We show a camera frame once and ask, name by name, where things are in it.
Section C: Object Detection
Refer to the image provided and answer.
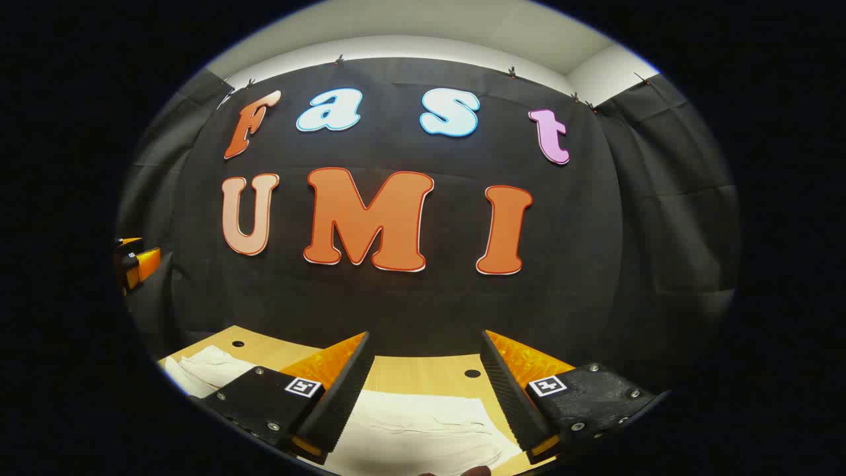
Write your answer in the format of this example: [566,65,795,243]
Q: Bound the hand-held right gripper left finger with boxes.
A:
[198,332,375,465]

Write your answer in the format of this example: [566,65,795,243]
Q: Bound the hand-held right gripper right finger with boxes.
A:
[481,330,672,465]

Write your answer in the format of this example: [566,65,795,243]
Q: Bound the white jeans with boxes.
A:
[163,345,524,476]

